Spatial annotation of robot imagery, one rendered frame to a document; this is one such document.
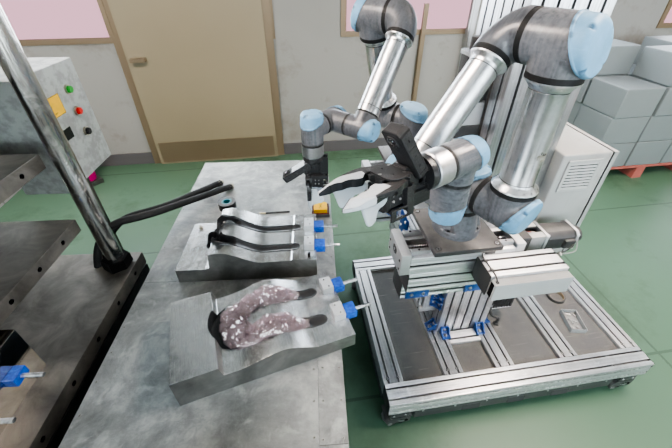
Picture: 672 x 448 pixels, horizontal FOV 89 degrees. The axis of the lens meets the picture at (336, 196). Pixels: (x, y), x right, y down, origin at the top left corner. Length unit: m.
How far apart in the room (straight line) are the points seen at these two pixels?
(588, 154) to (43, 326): 1.88
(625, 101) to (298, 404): 3.42
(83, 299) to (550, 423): 2.04
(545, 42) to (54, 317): 1.59
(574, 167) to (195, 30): 2.97
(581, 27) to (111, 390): 1.39
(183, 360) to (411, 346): 1.14
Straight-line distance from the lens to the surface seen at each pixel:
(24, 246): 1.43
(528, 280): 1.24
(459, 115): 0.85
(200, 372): 1.03
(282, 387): 1.08
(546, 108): 0.89
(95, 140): 1.69
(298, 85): 3.54
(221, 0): 3.38
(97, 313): 1.46
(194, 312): 1.14
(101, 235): 1.47
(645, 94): 3.89
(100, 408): 1.22
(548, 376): 1.97
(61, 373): 1.36
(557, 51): 0.84
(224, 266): 1.29
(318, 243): 1.27
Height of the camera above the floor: 1.77
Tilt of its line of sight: 35 degrees down
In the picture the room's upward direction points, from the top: straight up
